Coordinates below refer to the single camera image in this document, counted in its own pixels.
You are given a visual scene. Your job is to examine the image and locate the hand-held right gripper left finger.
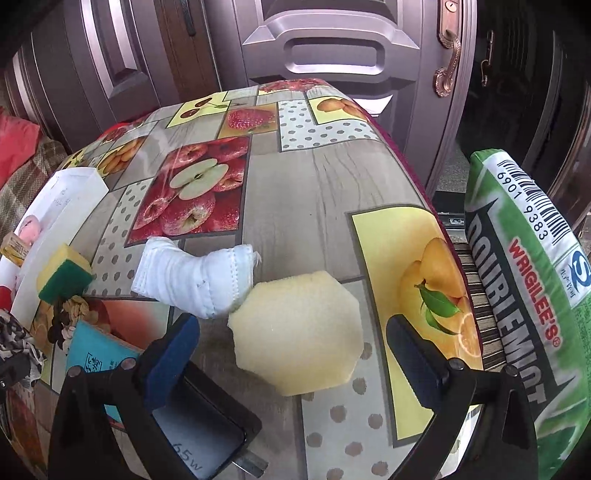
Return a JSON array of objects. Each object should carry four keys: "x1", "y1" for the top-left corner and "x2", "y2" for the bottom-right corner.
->
[{"x1": 48, "y1": 313, "x2": 201, "y2": 480}]

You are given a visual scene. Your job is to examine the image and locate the blue tissue packet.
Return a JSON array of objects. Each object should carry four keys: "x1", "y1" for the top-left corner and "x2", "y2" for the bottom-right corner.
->
[{"x1": 67, "y1": 320, "x2": 145, "y2": 425}]

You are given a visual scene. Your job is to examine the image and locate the fruit print tablecloth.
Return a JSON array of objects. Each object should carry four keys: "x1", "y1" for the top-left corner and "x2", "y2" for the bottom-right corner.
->
[{"x1": 0, "y1": 78, "x2": 488, "y2": 480}]

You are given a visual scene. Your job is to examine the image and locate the copper door handle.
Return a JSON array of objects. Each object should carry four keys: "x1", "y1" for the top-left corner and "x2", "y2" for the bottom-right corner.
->
[{"x1": 433, "y1": 0, "x2": 463, "y2": 98}]

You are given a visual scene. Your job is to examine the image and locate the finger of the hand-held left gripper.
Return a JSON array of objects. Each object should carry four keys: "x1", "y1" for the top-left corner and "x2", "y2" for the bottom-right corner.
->
[{"x1": 0, "y1": 353, "x2": 31, "y2": 394}]

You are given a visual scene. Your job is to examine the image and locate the purple door leaf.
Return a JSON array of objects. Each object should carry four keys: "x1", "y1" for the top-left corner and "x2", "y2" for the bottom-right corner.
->
[{"x1": 0, "y1": 0, "x2": 222, "y2": 153}]

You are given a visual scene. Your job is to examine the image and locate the striped seat cushion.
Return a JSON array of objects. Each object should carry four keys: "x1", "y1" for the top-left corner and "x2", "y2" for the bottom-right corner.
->
[{"x1": 454, "y1": 241, "x2": 492, "y2": 376}]

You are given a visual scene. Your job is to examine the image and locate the cow print scrunchie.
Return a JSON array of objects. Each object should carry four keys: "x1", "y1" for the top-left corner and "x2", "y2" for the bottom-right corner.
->
[{"x1": 0, "y1": 308, "x2": 48, "y2": 394}]

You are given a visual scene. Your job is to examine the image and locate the black power adapter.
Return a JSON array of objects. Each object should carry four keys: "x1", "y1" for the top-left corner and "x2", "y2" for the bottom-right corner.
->
[{"x1": 151, "y1": 360, "x2": 269, "y2": 480}]

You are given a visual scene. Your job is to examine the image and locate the dark outer door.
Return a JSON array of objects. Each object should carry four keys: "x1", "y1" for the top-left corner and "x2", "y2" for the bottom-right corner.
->
[{"x1": 455, "y1": 0, "x2": 591, "y2": 232}]

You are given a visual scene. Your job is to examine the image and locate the yellow green scouring sponge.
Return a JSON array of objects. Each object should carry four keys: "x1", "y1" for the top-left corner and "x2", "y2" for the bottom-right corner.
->
[{"x1": 36, "y1": 244, "x2": 96, "y2": 306}]

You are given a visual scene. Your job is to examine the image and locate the white box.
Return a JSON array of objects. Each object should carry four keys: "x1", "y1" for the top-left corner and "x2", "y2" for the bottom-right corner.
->
[{"x1": 0, "y1": 167, "x2": 110, "y2": 326}]

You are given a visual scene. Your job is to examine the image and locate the plaid sofa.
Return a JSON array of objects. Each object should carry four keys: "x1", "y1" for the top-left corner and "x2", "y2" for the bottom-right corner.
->
[{"x1": 0, "y1": 136, "x2": 72, "y2": 243}]

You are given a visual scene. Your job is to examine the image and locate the yellow packet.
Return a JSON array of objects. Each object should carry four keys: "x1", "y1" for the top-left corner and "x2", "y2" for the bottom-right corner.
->
[{"x1": 0, "y1": 233, "x2": 31, "y2": 267}]

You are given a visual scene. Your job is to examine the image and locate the white face mask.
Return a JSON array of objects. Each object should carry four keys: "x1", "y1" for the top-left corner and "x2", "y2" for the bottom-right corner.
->
[{"x1": 130, "y1": 236, "x2": 258, "y2": 320}]

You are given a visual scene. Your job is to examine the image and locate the green gum pack pillow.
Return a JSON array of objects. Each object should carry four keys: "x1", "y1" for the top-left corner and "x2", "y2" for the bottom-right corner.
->
[{"x1": 464, "y1": 148, "x2": 591, "y2": 480}]

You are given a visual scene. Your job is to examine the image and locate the purple door with copper handle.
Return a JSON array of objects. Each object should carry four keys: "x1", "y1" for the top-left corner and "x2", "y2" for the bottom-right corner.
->
[{"x1": 203, "y1": 0, "x2": 477, "y2": 185}]

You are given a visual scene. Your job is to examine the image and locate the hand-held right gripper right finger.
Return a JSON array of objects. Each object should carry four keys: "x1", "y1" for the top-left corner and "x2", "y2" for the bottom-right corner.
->
[{"x1": 386, "y1": 315, "x2": 539, "y2": 480}]

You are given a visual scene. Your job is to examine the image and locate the red cushion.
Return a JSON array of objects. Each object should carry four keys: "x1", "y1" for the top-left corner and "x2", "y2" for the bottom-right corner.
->
[{"x1": 0, "y1": 110, "x2": 42, "y2": 188}]

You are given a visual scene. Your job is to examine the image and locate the pale yellow sponge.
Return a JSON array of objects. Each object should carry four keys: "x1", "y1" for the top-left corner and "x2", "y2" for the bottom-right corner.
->
[{"x1": 228, "y1": 271, "x2": 361, "y2": 398}]

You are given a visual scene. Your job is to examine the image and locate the pink soft toy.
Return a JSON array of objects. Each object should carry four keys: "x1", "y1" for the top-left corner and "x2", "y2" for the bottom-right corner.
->
[{"x1": 15, "y1": 214, "x2": 43, "y2": 246}]

